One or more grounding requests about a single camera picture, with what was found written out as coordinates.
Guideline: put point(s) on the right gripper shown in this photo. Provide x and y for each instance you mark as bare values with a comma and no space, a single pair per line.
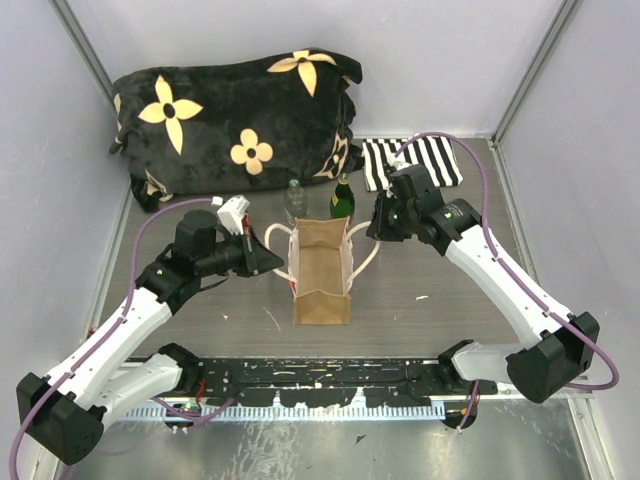
378,229

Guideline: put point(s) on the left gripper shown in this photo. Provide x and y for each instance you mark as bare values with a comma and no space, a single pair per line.
257,259

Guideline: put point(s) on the green glass bottle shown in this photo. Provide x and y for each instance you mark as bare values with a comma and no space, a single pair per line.
342,202

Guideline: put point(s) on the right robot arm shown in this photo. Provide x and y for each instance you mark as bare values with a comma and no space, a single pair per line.
553,347

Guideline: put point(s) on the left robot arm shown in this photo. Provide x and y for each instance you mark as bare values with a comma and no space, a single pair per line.
68,409

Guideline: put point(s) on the clear glass bottle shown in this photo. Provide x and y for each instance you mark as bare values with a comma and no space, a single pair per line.
296,202

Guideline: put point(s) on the black white striped cloth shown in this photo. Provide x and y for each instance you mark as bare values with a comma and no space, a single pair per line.
435,153

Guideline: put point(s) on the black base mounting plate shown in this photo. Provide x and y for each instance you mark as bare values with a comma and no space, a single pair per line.
323,382

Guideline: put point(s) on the black floral plush blanket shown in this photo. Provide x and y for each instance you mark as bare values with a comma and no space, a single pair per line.
250,126

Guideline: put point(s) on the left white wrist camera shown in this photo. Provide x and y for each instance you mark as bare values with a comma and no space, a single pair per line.
231,212

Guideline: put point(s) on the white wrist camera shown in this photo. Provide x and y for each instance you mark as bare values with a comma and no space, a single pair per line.
231,212
400,167

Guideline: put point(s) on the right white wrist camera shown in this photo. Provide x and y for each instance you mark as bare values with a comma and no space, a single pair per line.
400,167

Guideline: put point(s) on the aluminium rail frame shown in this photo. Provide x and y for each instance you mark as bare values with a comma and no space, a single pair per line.
441,407

